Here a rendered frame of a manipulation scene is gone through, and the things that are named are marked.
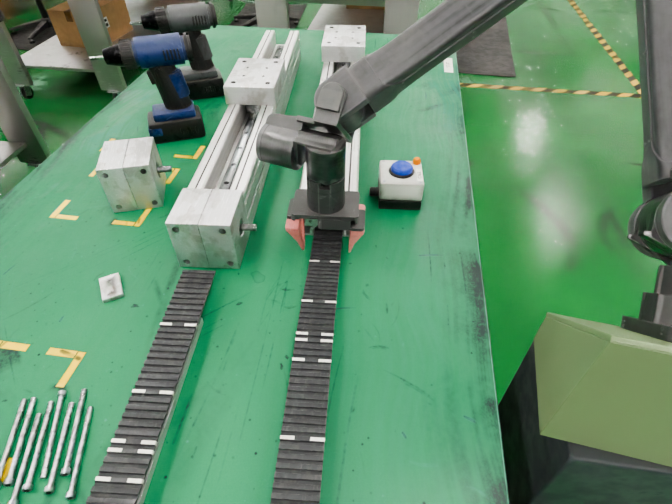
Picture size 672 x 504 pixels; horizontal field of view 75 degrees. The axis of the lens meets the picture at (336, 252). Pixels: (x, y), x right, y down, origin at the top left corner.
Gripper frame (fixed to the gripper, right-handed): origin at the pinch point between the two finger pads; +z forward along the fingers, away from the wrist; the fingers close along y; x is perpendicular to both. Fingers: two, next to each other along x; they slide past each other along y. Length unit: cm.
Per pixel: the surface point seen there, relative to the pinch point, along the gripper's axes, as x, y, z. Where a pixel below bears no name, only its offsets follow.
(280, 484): 38.3, 1.8, -1.8
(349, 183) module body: -8.5, -3.3, -6.8
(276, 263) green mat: 3.2, 8.1, 1.7
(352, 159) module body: -15.9, -3.6, -6.9
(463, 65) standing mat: -281, -79, 78
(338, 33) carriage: -70, 2, -11
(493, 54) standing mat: -304, -105, 78
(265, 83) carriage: -38.1, 16.1, -10.7
